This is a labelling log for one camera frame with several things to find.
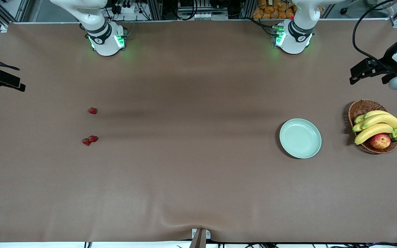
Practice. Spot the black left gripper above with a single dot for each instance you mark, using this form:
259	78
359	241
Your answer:
388	60

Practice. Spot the red strawberry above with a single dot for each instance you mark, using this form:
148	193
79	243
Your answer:
86	142
93	138
92	110

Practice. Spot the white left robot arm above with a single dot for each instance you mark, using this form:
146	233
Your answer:
293	43

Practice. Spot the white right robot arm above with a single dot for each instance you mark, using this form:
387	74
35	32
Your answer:
105	44

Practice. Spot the mint green round plate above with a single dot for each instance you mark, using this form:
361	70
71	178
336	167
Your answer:
300	137

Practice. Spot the brown wicker basket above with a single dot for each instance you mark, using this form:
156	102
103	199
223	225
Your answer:
364	106

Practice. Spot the small yellow banana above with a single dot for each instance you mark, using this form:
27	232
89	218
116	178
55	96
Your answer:
374	113

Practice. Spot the green banana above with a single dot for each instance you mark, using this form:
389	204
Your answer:
357	127
359	119

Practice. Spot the large yellow banana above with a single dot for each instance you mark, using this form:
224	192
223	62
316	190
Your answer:
384	119
370	131

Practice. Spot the red apple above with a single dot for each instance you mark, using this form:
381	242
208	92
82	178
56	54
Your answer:
380	141

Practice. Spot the orange bread rolls pile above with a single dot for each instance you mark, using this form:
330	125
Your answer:
271	10

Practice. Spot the white power strip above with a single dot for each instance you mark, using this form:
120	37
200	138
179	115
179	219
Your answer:
126	8

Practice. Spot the white terminal strip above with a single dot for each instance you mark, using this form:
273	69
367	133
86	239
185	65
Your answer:
210	16

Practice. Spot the aluminium frame post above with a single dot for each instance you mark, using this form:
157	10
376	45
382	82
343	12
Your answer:
248	8
155	9

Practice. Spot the metal table edge bracket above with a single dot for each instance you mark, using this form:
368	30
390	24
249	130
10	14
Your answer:
200	237

